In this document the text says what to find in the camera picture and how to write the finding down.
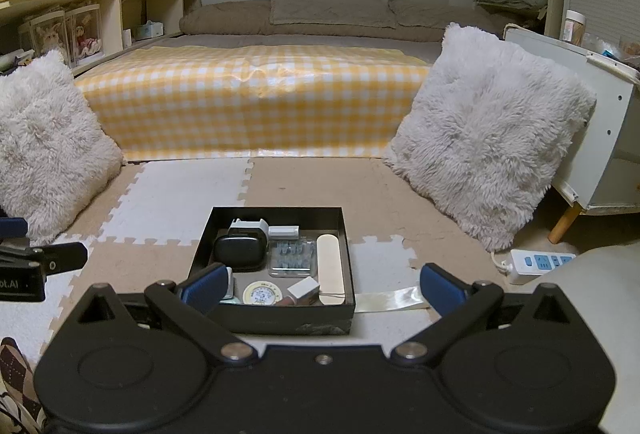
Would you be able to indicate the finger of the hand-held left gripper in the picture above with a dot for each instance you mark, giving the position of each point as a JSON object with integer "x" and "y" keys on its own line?
{"x": 60, "y": 256}
{"x": 12, "y": 229}

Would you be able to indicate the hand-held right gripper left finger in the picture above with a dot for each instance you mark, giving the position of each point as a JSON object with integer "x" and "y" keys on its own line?
{"x": 205, "y": 288}

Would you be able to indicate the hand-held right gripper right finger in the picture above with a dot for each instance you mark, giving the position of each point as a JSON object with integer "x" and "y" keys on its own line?
{"x": 442, "y": 289}

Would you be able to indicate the green round tape measure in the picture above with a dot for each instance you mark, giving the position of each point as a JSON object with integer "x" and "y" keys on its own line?
{"x": 227, "y": 284}

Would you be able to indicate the black oval case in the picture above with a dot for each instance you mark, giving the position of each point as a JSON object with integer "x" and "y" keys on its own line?
{"x": 240, "y": 251}

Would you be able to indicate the yellow round tape measure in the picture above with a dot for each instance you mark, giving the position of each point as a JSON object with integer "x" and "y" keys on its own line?
{"x": 259, "y": 294}

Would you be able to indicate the white clamp tool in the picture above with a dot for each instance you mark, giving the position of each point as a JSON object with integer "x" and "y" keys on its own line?
{"x": 247, "y": 228}

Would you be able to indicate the black cardboard box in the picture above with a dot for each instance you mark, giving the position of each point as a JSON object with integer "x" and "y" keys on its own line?
{"x": 280, "y": 319}

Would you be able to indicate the clear plastic case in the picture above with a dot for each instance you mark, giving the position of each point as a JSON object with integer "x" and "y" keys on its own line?
{"x": 292, "y": 259}

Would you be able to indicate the small white bar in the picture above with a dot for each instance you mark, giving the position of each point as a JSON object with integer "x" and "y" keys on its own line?
{"x": 284, "y": 232}

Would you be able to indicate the white eraser block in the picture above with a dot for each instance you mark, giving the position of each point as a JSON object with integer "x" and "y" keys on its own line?
{"x": 302, "y": 289}

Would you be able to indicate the wooden stick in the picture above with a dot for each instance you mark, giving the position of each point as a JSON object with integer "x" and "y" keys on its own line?
{"x": 331, "y": 269}

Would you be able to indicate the clear tape strip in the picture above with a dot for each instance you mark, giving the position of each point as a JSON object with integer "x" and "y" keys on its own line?
{"x": 390, "y": 299}

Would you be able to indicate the fluffy white pillow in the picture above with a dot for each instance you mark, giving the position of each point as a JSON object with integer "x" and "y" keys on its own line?
{"x": 45, "y": 149}
{"x": 485, "y": 134}

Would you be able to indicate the white power strip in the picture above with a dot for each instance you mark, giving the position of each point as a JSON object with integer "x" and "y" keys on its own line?
{"x": 542, "y": 264}

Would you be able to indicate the tan and white foam mat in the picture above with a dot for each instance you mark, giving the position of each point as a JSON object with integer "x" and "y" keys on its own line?
{"x": 310, "y": 184}

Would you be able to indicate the yellow checked bed cover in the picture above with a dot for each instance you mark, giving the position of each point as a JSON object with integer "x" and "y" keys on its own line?
{"x": 250, "y": 99}

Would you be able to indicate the clear plush doll display box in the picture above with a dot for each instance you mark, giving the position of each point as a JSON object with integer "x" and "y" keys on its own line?
{"x": 84, "y": 34}
{"x": 45, "y": 37}

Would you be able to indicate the white cabinet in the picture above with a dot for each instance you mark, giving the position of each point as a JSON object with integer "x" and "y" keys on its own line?
{"x": 600, "y": 114}

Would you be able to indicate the blue and white tissue box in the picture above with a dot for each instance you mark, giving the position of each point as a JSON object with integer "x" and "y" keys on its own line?
{"x": 149, "y": 30}

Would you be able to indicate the wooden shelf unit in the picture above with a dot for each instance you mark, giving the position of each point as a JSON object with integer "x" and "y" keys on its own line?
{"x": 112, "y": 9}

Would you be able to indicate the small brown bed pillow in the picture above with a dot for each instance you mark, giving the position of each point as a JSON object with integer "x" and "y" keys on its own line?
{"x": 430, "y": 12}

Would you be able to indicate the clear jar with white lid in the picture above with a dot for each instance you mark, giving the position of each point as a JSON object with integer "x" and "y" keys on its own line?
{"x": 575, "y": 27}

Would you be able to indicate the large brown bed pillow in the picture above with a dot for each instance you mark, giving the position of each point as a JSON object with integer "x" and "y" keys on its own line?
{"x": 330, "y": 7}

